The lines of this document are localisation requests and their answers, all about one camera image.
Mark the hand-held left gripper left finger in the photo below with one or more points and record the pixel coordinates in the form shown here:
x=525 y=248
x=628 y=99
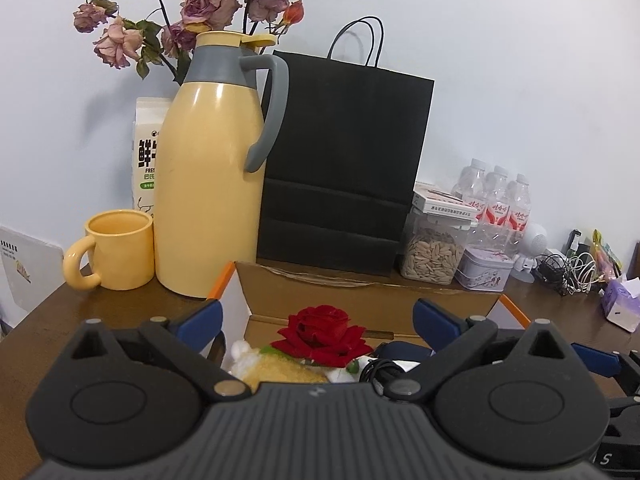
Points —
x=202 y=325

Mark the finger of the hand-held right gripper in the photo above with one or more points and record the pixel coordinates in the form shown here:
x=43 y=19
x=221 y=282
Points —
x=597 y=357

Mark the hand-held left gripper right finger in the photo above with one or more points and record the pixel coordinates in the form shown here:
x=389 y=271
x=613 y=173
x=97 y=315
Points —
x=435 y=325

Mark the navy blue pouch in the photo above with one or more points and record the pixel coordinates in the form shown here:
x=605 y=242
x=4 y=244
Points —
x=407 y=352

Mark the cardboard box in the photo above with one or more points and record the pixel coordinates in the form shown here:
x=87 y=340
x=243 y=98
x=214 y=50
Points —
x=350 y=295

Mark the yellow and white plush toy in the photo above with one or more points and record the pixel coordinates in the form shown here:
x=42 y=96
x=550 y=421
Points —
x=285 y=372

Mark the red rose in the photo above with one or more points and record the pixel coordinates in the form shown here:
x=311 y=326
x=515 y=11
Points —
x=320 y=332

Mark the purple tissue pack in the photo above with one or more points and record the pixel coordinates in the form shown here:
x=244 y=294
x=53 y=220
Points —
x=622 y=305

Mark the clear seed container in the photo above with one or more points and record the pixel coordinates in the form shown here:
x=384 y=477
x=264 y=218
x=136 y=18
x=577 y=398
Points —
x=432 y=255

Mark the white printed tin box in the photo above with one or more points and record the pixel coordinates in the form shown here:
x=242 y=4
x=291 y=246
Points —
x=485 y=270

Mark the colourful snack packet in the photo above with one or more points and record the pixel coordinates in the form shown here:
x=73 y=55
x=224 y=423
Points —
x=607 y=255

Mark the yellow mug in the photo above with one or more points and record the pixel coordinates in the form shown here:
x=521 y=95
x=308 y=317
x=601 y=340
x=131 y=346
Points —
x=122 y=255

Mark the white charger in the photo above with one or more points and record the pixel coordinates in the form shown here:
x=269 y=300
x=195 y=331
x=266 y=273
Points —
x=555 y=252

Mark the black and green gadget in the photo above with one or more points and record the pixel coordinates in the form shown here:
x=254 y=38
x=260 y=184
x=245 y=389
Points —
x=575 y=241

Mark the small white printed box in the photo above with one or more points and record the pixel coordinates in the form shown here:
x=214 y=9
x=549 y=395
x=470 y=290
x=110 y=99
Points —
x=445 y=202

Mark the clear water bottle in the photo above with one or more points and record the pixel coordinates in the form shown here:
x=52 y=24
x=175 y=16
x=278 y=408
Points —
x=519 y=210
x=496 y=205
x=470 y=182

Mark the yellow thermos jug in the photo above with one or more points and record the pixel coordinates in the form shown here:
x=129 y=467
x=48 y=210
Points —
x=210 y=185

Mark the white milk carton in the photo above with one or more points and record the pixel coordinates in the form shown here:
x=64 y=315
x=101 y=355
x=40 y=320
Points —
x=147 y=160

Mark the white printed board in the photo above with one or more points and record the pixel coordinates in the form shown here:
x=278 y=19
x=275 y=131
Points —
x=30 y=270

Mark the black paper bag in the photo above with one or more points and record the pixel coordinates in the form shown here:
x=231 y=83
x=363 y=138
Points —
x=345 y=160

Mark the dried pink flower bouquet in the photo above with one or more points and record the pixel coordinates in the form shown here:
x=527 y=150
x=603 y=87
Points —
x=200 y=5

